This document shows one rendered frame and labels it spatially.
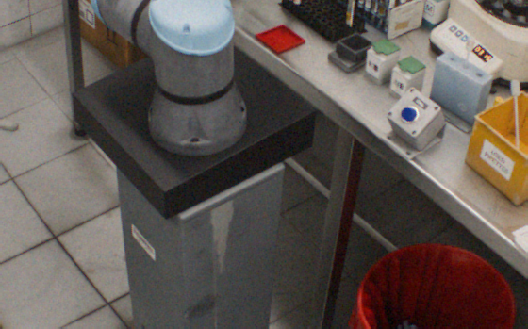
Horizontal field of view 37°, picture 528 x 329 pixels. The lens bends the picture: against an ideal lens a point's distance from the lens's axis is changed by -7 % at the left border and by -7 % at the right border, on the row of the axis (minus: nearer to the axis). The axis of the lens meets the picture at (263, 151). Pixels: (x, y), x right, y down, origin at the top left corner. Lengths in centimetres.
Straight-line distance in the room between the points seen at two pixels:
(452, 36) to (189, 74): 64
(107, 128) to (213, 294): 35
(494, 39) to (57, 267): 138
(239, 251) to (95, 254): 103
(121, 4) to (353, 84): 49
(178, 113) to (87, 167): 144
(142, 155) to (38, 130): 156
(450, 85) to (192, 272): 54
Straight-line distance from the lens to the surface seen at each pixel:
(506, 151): 134
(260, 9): 172
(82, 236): 245
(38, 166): 268
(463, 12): 164
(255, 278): 151
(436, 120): 139
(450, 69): 146
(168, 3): 118
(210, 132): 125
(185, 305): 143
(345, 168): 158
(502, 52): 159
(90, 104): 138
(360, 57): 157
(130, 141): 130
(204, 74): 119
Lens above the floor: 178
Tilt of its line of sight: 41 degrees down
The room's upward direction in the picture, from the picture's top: 4 degrees clockwise
